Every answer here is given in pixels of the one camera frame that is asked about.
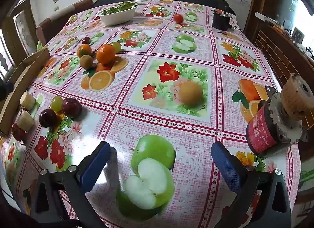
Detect wooden cabinet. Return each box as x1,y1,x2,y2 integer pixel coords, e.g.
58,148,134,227
245,0,314,145

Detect wooden glazed door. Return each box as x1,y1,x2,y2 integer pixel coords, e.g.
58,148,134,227
0,0,40,76

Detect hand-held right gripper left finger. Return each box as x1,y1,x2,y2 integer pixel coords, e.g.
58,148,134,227
32,142,111,228

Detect large green grape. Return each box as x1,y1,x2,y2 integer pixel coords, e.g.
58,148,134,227
50,96,63,111

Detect large orange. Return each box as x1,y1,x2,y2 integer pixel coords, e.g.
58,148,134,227
96,44,116,65

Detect mandarin orange with leaf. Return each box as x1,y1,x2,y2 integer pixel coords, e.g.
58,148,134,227
77,44,92,58

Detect red labelled electric motor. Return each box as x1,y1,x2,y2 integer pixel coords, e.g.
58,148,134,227
246,87,308,158

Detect brown armchair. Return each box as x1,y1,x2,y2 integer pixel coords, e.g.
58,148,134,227
36,0,94,47

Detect golden brown kiwi fruit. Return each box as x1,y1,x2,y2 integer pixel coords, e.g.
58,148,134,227
80,55,94,69

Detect green lettuce leaves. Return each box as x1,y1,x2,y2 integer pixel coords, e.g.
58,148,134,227
102,1,138,15

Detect black metal pot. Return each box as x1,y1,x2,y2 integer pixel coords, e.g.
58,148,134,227
212,0,233,31

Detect shallow cardboard box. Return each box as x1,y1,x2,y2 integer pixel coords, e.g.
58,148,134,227
0,46,51,135

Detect dark red wrinkled fruit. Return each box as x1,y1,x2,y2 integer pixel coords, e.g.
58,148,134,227
11,122,27,141

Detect tan grinding wheel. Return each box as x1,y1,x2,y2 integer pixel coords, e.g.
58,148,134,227
280,73,311,121

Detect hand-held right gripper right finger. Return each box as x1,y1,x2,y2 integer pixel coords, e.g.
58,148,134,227
211,142,292,228

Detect fruit and flower printed tablecloth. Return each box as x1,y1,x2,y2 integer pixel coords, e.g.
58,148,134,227
0,0,305,228

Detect small green grape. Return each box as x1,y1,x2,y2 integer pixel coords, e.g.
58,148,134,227
110,41,122,53

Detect white box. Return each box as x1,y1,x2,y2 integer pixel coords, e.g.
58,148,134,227
255,11,273,22

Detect pale sugarcane piece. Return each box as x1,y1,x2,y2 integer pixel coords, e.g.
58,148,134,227
17,111,35,131
20,91,37,110

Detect white bowl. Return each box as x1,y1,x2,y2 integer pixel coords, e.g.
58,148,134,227
99,5,139,26

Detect tan round fruit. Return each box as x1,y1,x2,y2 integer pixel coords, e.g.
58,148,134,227
179,81,203,106

